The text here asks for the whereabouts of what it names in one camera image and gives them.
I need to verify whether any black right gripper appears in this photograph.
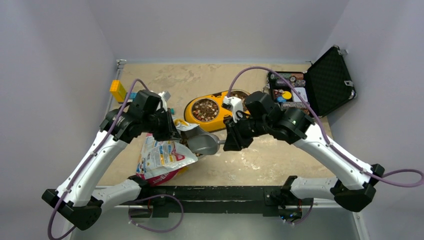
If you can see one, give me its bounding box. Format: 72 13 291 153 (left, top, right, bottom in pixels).
223 112 269 151

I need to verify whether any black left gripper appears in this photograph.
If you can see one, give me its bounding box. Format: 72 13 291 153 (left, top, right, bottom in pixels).
142 107 182 141

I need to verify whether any white yellow pet food bag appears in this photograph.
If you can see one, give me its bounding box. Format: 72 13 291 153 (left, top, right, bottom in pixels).
135 118 204 186

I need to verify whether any metal food scoop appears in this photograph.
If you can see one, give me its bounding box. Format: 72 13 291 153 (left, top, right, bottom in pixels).
185 127 225 156

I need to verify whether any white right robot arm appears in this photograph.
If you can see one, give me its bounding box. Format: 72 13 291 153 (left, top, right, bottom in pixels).
222 91 385 212

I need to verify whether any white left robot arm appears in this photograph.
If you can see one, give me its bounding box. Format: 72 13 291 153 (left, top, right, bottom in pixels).
42 89 180 231

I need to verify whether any yellow double pet bowl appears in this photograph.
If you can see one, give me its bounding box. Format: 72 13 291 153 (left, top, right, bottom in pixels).
184 91 232 133

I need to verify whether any blue toy brick base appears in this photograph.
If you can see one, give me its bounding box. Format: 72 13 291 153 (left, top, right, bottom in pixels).
128 92 137 101

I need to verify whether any yellow toy brick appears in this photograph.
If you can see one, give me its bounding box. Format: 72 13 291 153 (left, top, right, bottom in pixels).
109 79 127 103

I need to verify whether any yellow dealer chip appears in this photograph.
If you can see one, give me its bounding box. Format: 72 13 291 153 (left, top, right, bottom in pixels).
281 91 292 101

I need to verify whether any white card box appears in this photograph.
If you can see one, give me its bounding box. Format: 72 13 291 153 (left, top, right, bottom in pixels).
291 87 309 103

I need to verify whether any black poker chip case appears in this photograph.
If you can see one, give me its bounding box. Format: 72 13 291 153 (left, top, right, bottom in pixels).
267 45 357 117

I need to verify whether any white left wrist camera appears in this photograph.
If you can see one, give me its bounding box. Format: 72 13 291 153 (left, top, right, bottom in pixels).
157 91 171 111

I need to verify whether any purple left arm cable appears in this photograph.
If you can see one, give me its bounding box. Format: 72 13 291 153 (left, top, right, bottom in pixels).
47 78 150 240

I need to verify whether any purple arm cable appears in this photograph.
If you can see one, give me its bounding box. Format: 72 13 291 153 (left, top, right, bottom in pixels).
226 66 424 188
47 78 150 240

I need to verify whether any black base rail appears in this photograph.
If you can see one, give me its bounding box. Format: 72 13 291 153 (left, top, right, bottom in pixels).
121 185 315 218

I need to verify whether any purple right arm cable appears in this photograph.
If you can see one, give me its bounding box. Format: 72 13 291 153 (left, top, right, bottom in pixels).
226 66 424 188

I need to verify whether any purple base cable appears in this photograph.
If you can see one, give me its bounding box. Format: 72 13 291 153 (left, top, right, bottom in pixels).
128 194 185 234

